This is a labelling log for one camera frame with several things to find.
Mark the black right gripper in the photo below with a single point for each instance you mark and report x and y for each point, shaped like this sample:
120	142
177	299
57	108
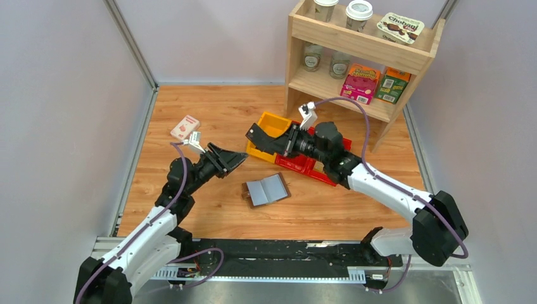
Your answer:
289	142

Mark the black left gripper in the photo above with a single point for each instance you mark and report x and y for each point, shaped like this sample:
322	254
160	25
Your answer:
216	160

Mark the brown leather card holder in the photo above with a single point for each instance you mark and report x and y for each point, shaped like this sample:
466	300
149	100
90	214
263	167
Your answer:
265	191

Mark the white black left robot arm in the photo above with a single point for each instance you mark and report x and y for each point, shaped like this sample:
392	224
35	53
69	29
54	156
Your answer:
142	235

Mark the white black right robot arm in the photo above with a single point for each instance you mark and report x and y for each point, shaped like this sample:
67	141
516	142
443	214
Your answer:
437	230

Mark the white pink card box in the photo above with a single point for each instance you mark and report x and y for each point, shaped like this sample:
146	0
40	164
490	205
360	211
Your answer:
185	127

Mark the yellow plastic bin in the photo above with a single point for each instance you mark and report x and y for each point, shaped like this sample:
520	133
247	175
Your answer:
274	125

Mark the red plastic bin near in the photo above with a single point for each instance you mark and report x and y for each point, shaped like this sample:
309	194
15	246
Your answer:
299	164

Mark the red plastic bin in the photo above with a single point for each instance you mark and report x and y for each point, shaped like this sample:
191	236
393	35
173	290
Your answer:
299	164
323	172

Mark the red plastic bin far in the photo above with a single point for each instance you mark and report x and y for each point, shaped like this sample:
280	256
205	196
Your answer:
323	172

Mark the glass jar left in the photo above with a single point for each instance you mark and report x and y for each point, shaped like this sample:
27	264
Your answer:
312	56

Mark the glass jar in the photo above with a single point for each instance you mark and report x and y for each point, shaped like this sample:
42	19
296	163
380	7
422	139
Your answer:
339	65
312	56

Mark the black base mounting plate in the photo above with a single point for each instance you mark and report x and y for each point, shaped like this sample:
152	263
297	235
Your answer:
283	258

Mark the glass jar right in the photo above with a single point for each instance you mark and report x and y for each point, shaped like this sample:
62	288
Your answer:
339	65

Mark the pink orange snack box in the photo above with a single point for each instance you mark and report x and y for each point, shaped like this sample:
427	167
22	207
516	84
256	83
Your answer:
360	83

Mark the wooden two-tier shelf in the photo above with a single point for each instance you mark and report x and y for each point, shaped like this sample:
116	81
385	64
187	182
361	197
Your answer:
363	48

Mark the green orange snack box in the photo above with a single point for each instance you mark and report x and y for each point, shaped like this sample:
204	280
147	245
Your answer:
391	85

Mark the paper cup left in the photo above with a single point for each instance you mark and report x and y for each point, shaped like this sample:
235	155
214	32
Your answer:
324	9

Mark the paper cup white lid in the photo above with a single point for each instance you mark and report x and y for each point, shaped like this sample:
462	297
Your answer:
358	13

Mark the Chobani yogurt cup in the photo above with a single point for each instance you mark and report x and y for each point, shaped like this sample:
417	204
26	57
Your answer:
399	29

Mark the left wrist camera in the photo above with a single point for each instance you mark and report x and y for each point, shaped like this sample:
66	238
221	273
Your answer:
193	142

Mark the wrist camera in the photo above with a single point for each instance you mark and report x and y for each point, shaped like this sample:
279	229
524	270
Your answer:
308	114
193	142

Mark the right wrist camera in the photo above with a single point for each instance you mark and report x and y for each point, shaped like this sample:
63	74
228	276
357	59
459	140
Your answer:
308	114

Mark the aluminium table frame rail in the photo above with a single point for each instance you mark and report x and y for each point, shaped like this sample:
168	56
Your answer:
183	275

